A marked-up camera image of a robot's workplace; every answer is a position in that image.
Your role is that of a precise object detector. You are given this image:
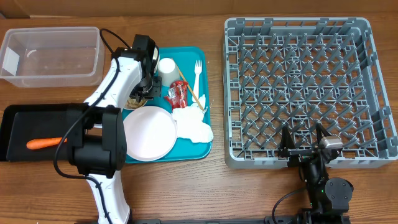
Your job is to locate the orange carrot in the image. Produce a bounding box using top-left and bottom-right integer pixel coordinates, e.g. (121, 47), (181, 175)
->
(26, 138), (62, 150)

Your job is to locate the wooden chopstick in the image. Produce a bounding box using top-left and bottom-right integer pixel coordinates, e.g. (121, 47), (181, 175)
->
(172, 58), (204, 111)

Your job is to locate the grey dishwasher rack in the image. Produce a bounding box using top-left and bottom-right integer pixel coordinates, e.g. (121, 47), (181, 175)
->
(223, 17), (397, 169)

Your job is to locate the teal serving tray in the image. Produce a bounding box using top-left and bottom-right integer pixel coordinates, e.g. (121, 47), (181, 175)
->
(119, 46), (213, 164)

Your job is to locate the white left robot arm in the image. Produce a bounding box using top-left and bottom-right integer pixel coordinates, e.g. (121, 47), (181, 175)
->
(61, 34), (161, 223)

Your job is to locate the pink plate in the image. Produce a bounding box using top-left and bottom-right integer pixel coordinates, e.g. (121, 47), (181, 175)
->
(123, 106), (177, 162)

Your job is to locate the white upside-down cup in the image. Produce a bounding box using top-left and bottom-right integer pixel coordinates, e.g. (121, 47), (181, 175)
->
(157, 58), (180, 87)

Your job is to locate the white plastic fork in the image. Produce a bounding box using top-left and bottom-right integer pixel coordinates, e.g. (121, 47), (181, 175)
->
(193, 60), (202, 98)

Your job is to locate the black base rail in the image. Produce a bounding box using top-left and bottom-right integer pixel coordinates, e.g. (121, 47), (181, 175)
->
(132, 216), (351, 224)

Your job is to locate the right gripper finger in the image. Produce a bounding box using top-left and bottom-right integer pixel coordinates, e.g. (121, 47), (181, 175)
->
(315, 123), (331, 143)
(279, 126), (295, 150)

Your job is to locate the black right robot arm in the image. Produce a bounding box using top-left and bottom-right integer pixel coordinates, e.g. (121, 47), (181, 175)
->
(271, 123), (354, 224)

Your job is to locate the red snack wrapper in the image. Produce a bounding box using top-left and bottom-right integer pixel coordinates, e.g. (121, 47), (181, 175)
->
(164, 80), (187, 110)

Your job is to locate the crumpled white tissue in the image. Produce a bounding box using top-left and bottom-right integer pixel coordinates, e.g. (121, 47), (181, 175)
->
(171, 103), (214, 143)

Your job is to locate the pink bowl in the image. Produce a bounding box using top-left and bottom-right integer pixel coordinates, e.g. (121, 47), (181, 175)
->
(124, 98), (147, 110)

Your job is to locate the clear plastic bin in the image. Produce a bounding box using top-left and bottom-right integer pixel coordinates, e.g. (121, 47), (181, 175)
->
(1, 27), (104, 88)

